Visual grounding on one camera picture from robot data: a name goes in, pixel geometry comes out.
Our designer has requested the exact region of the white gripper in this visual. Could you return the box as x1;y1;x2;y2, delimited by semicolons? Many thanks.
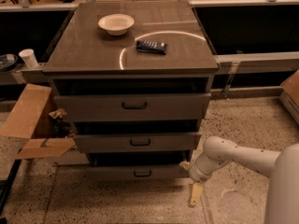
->
179;151;232;207

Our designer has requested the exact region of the grey drawer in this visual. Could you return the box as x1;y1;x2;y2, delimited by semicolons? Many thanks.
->
55;93;210;122
74;133;201;153
86;150;192;180

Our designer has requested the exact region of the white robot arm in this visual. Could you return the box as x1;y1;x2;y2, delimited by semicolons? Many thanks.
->
179;136;299;224

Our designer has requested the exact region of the grey drawer cabinet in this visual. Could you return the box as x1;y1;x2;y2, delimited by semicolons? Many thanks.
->
42;0;220;182

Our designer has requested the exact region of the open cardboard box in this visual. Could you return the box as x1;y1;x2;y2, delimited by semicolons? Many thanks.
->
0;84;75;160

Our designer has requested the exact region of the cardboard box at right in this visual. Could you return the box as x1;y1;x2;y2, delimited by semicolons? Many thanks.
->
279;70;299;124

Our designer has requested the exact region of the dark blue snack packet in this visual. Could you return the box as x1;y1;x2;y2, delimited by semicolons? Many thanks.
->
136;40;167;55

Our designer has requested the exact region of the white bowl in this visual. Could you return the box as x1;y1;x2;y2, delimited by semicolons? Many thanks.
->
98;14;135;36

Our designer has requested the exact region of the white paper cup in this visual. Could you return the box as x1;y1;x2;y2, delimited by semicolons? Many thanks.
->
19;49;38;68

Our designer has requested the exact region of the black round lid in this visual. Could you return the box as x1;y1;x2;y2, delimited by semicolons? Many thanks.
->
0;54;18;72

